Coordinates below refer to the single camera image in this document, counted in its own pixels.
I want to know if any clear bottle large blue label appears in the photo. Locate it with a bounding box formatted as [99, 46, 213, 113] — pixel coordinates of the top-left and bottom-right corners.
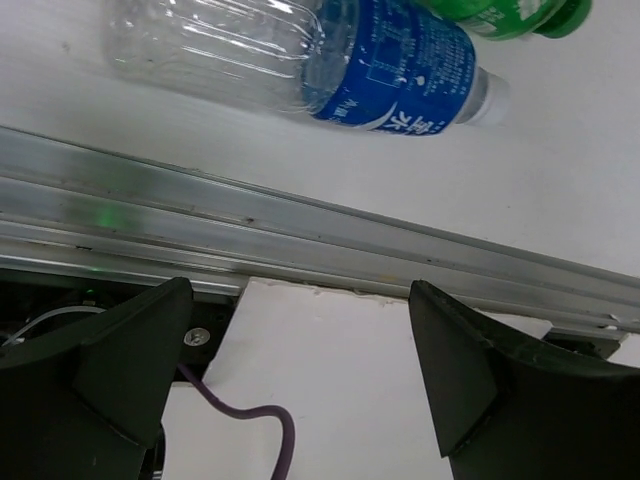
[101, 1, 510, 136]

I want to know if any aluminium frame rail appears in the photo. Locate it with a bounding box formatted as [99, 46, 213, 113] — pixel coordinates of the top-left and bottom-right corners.
[1, 129, 639, 339]

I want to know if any green plastic bottle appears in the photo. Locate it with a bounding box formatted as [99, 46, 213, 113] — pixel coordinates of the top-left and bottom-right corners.
[416, 0, 593, 41]

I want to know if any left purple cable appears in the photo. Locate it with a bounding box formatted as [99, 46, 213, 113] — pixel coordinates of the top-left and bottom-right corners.
[177, 363, 296, 480]

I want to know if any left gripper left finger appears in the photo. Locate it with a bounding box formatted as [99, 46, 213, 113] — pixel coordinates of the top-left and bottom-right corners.
[1, 278, 193, 479]

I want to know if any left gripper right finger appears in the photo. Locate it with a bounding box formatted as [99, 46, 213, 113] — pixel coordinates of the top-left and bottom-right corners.
[409, 281, 639, 479]

